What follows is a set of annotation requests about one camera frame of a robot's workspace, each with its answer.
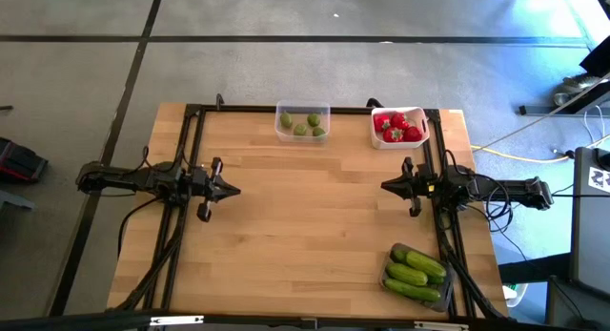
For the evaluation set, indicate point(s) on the white plastic basket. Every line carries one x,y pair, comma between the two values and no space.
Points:
376,142

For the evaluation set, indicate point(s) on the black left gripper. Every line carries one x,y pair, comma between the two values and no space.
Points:
205,188

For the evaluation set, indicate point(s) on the red tomato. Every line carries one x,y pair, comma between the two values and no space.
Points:
412,133

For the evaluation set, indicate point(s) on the clear plastic basket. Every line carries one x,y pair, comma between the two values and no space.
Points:
295,109

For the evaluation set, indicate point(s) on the black floor stand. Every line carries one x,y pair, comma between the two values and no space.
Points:
538,110

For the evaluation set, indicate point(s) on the green lime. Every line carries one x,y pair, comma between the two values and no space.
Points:
318,131
313,119
300,130
286,119

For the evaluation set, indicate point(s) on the black aluminium table frame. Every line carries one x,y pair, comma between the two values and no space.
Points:
238,108

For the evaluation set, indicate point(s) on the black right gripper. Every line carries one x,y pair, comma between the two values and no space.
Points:
421,188

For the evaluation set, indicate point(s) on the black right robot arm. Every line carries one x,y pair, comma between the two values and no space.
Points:
500,190

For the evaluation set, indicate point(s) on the grey plastic basket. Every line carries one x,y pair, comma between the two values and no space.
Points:
449,297

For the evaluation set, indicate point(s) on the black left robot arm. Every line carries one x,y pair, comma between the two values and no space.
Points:
128,180

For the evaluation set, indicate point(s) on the red and black case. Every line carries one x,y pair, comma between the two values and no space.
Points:
19,161

